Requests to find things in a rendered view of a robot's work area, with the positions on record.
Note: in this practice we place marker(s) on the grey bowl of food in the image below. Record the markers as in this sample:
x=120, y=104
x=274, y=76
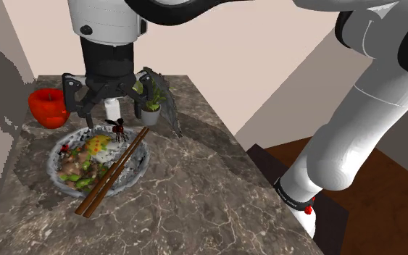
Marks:
x=80, y=169

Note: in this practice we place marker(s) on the small white bottle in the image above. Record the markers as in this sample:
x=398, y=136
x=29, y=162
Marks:
x=112, y=110

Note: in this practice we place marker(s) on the red and black insect toy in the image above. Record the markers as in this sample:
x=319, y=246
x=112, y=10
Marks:
x=118, y=130

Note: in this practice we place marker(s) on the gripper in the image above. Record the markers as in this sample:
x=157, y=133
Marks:
x=108, y=63

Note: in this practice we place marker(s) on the red apple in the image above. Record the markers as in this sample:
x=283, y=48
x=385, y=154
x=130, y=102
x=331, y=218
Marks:
x=46, y=107

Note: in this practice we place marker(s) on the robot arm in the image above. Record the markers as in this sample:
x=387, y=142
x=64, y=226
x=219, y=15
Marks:
x=334, y=148

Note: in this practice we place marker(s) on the brown chopstick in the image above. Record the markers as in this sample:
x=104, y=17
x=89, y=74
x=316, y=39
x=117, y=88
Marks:
x=108, y=175
x=117, y=176

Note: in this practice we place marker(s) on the green plant in white pot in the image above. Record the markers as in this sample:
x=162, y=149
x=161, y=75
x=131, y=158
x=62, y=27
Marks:
x=150, y=114

